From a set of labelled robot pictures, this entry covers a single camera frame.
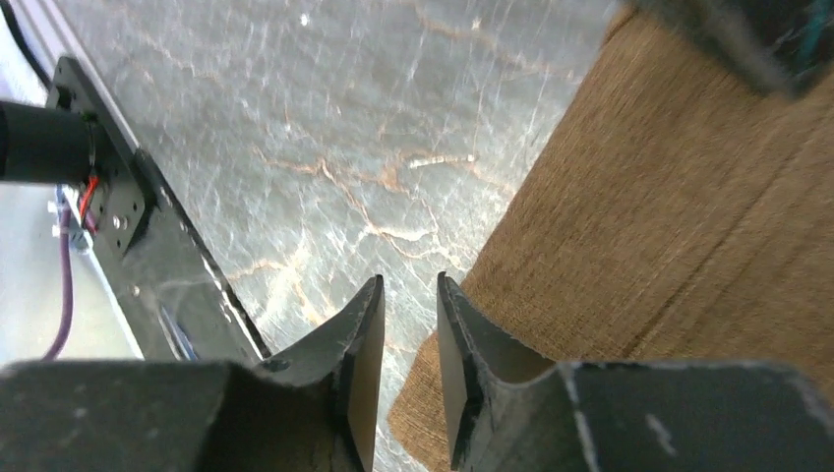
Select brown cloth napkin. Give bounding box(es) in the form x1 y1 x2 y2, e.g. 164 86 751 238
388 4 833 471

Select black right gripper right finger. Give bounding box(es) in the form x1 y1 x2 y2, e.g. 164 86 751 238
437 273 833 471

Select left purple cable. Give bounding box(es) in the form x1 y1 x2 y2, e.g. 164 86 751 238
41 202 76 363

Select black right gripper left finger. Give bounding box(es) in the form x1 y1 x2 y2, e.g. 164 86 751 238
1 276 385 471

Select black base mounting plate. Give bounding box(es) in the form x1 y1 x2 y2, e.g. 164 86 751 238
47 56 271 363

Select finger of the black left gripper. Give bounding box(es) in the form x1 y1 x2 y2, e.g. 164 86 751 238
629 0 833 98

